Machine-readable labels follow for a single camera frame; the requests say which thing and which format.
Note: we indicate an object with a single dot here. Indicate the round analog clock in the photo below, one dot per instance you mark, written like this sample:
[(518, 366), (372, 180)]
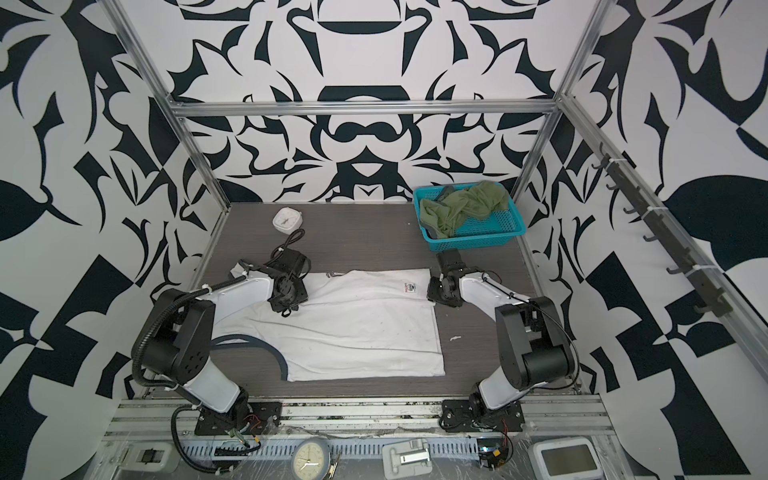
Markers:
[(311, 460)]

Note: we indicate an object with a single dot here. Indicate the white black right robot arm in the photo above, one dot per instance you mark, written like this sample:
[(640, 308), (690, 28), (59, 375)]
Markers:
[(534, 349)]

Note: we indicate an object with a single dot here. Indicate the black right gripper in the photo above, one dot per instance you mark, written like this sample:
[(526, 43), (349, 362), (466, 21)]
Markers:
[(434, 291)]

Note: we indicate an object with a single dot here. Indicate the grey switch box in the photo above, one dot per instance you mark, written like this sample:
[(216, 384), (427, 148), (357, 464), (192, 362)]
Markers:
[(150, 457)]

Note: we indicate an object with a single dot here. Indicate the white digital display device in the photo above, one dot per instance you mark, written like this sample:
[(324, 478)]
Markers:
[(566, 458)]

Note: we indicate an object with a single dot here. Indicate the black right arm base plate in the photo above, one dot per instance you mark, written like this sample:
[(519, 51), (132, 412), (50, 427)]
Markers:
[(458, 416)]

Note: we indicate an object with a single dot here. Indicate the aluminium cage frame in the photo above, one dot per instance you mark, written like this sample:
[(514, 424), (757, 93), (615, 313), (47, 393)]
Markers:
[(744, 323)]

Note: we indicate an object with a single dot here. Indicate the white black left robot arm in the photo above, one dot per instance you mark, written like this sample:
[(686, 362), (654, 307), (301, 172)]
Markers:
[(172, 350)]

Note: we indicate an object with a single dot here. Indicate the white plastic latch device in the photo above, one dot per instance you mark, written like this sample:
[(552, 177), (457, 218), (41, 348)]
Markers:
[(407, 459)]

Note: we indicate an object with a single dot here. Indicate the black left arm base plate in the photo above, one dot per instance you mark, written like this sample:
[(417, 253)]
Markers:
[(256, 418)]

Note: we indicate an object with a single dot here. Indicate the teal plastic basket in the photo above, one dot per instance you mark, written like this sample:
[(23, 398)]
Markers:
[(499, 228)]

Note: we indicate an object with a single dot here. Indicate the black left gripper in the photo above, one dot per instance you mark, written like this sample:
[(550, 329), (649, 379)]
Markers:
[(278, 305)]

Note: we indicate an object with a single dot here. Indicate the green tank top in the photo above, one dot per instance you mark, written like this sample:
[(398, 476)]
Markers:
[(443, 216)]

